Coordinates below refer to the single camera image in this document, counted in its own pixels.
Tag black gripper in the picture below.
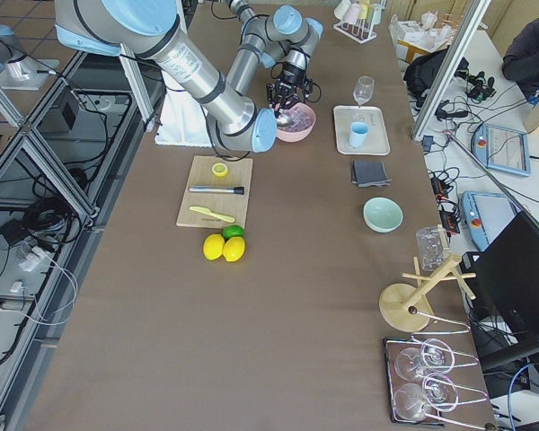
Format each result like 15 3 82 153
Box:
266 78 319 108

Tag stainless steel ice scoop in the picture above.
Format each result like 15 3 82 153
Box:
275 109 296 128

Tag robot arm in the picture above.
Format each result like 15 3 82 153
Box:
55 1 323 153
226 1 323 97

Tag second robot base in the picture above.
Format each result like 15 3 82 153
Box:
0 24 59 91

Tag clear plastic ice cubes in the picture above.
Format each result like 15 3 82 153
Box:
282 103 314 132

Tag light blue cup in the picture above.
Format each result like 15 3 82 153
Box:
348 121 369 148

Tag pink cup on rack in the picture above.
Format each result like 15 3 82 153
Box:
334 0 361 25

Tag wooden cup tree stand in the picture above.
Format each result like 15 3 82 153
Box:
378 230 476 334

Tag pink ribbed bowl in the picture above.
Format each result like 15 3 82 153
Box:
277 102 316 143

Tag clear wine glass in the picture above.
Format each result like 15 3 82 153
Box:
353 76 376 107

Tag cream serving tray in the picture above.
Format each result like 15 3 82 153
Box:
333 105 390 156

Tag half lemon slice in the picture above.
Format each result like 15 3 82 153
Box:
211 163 229 178

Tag steel muddler black tip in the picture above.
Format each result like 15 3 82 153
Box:
187 186 245 196

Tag black backpack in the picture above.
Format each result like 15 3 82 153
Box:
403 48 449 98

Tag yellow plastic knife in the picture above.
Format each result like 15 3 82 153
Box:
189 206 235 224

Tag green lime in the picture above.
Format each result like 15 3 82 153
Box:
222 224 244 240

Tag mint green bowl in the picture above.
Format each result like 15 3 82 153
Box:
363 197 403 233

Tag whole yellow lemon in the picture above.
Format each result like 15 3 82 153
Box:
202 233 225 260

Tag clear glass mug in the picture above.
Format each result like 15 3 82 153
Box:
416 225 446 271

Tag upper teach pendant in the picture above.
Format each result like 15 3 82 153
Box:
471 124 531 177

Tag teach pendant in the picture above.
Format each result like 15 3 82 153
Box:
461 191 517 251
471 124 531 177

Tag lower teach pendant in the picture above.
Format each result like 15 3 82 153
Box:
461 191 517 251

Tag seated person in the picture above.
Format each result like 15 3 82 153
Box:
501 18 539 105

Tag black monitor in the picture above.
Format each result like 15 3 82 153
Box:
469 210 539 374

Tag upper lying wine glass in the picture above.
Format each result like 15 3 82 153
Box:
393 339 455 382

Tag lying wine glass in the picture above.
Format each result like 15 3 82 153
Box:
393 339 455 382
393 373 459 422

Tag white power strip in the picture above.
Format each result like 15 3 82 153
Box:
18 246 52 273

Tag metal glass holder tray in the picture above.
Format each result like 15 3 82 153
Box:
383 338 496 430

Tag lower lying wine glass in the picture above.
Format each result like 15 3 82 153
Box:
393 373 459 422

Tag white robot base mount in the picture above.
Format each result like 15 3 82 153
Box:
155 89 210 147

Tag white wire cup rack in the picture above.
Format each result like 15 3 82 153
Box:
333 0 386 44

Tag aluminium frame post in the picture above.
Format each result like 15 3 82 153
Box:
411 0 490 142

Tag black cable bundle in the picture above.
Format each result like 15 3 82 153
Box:
20 197 84 246

